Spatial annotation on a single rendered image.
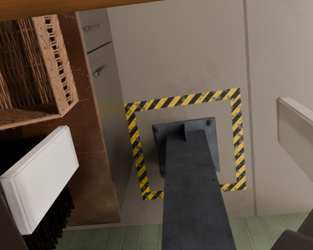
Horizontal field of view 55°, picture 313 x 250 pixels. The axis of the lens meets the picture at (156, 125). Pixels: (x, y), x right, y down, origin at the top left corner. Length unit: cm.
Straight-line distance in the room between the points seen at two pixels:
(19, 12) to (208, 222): 79
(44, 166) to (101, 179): 91
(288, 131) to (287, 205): 175
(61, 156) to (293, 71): 148
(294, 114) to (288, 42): 141
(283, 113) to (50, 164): 13
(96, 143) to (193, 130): 70
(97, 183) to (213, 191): 40
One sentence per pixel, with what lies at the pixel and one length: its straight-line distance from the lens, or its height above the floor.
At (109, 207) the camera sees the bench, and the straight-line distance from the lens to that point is 113.
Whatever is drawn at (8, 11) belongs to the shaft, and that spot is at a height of 120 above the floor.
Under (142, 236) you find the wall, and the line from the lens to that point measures 183.
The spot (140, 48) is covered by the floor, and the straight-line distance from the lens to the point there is 149.
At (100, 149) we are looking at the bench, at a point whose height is 58.
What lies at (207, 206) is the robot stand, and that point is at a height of 65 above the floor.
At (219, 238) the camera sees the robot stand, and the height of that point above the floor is 80.
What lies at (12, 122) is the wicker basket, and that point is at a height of 76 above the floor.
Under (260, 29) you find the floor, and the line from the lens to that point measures 153.
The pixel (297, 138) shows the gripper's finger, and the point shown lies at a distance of 17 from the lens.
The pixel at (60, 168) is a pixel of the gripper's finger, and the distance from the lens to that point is 18.
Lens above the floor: 147
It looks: 69 degrees down
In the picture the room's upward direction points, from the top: 172 degrees counter-clockwise
